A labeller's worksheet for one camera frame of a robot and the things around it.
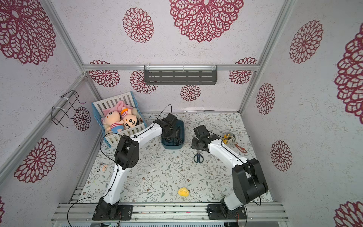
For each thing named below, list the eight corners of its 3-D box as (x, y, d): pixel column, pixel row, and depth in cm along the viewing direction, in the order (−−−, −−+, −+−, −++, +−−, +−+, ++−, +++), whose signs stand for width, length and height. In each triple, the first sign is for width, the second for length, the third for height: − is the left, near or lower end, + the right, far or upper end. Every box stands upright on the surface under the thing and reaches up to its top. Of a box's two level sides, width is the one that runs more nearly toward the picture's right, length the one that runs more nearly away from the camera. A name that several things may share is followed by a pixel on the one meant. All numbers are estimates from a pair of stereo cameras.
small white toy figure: (99, 172, 90) (96, 170, 88) (101, 164, 93) (99, 162, 91) (106, 172, 90) (104, 170, 88) (108, 164, 93) (106, 162, 91)
